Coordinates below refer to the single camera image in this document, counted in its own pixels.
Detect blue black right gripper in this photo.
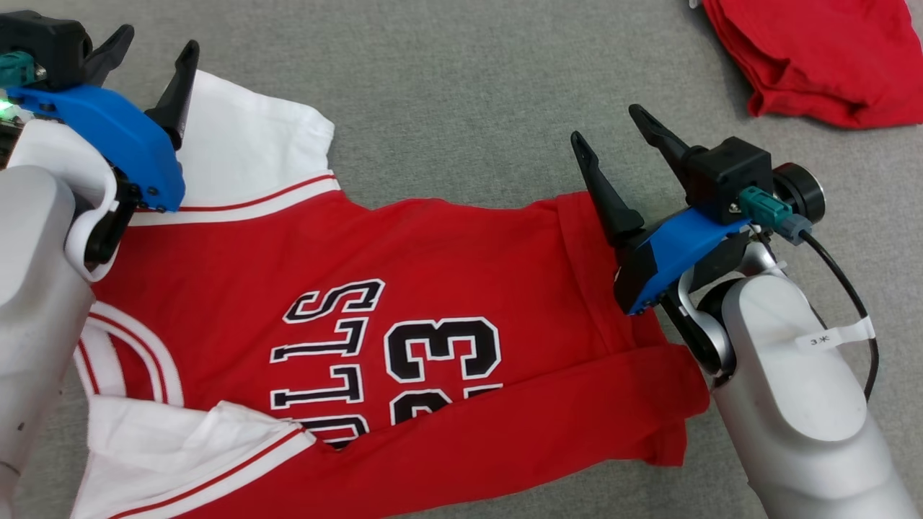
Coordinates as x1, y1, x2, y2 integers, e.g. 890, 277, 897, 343
570, 104, 751, 316

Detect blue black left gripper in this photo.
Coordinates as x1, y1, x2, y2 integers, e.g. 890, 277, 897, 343
7, 24, 200, 265

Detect red white shorts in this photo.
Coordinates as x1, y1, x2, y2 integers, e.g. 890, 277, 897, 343
689, 0, 923, 130

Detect red white basketball jersey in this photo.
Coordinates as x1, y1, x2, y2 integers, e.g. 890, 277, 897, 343
69, 68, 711, 519

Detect white cable label tag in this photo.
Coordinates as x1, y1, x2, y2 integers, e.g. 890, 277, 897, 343
793, 317, 877, 354

